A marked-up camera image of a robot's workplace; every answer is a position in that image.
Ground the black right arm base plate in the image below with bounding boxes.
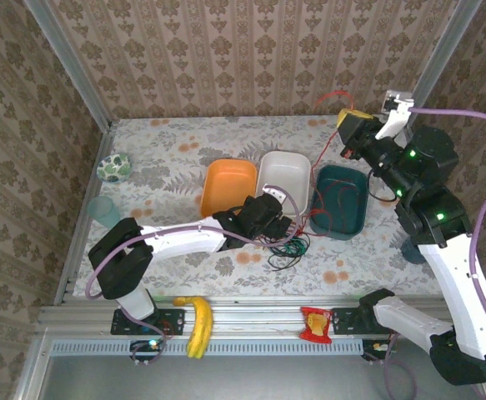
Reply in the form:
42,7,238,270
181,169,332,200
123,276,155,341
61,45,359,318
329,307,410,337

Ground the dark blue cup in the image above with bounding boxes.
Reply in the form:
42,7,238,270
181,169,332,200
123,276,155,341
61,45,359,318
400,237,429,266

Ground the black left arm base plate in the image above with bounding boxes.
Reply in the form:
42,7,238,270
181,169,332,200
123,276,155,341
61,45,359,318
109,307,186,337

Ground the thin red cable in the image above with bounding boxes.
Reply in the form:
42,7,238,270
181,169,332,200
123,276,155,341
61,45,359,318
308,90,371,241

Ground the white plastic bin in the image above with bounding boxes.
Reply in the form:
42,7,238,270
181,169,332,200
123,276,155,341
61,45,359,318
255,150,312,216

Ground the dark teal plastic bin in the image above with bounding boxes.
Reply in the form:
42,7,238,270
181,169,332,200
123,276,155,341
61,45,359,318
308,164,369,242

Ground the thin green cable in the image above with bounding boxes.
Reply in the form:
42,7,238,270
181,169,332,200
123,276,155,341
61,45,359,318
267,236,311,256

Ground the grey slotted cable duct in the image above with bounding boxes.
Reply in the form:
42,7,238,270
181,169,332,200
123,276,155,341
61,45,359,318
48,337,367,358

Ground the red snack packet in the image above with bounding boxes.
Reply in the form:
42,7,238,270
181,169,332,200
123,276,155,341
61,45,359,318
299,306,334,345

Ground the small black controller board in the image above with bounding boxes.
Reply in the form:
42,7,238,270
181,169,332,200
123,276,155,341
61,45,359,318
361,339,393,362
130,339,165,362

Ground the orange plastic bin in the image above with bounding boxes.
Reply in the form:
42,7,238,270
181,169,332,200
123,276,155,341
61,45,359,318
199,157,258,218

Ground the aluminium frame post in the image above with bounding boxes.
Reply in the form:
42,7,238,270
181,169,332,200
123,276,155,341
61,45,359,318
408,0,483,109
23,0,114,130

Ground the aluminium frame rail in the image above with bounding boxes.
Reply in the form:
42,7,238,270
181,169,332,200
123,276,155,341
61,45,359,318
38,295,452,334

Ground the thin black cable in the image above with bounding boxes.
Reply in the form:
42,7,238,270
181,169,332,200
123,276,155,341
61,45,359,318
263,232,313,272

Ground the yellow banana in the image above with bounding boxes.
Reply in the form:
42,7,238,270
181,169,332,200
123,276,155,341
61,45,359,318
173,295,214,360

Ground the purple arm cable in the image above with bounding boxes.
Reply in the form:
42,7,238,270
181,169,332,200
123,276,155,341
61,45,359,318
84,184,304,368
382,106,486,400

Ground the translucent teal cup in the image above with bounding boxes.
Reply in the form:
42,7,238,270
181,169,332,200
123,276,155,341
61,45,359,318
86,195,123,229

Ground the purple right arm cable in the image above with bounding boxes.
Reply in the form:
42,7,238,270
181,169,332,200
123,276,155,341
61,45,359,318
382,106,486,400

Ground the floral tablecloth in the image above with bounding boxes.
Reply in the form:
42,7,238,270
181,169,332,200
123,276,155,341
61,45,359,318
73,115,442,298

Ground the green leaf patterned bowl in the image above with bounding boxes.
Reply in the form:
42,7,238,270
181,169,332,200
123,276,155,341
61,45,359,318
96,152,133,184

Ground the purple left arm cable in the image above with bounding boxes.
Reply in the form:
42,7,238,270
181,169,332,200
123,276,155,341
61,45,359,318
84,184,304,368

